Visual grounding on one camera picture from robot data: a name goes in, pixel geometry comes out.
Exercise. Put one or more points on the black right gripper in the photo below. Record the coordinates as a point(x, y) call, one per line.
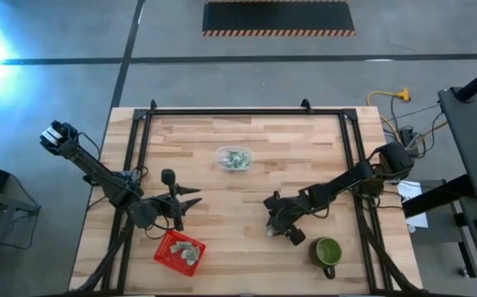
point(286, 214)

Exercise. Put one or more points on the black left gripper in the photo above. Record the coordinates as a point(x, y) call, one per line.
point(162, 205)

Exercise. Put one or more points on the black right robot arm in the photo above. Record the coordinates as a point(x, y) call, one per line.
point(341, 181)

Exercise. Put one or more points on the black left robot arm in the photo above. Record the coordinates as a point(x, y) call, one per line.
point(94, 169)

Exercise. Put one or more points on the clear plastic container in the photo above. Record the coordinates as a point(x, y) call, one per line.
point(218, 158)

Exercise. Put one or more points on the green ceramic mug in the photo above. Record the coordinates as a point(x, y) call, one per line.
point(327, 251)

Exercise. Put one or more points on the red plastic mesh basket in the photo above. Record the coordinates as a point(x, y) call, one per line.
point(164, 255)

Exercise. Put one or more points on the white paper sheet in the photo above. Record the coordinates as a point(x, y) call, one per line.
point(409, 191)

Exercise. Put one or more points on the black power strip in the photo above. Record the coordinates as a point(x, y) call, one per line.
point(407, 136)

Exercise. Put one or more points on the black support beam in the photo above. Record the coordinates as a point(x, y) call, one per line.
point(436, 197)

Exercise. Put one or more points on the black metal side stand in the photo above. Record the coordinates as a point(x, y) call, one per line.
point(3, 197)

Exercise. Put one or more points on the black hazard-striped floor mat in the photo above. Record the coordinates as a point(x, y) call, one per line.
point(277, 16)

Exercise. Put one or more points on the black aluminium table frame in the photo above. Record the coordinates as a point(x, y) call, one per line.
point(242, 111)

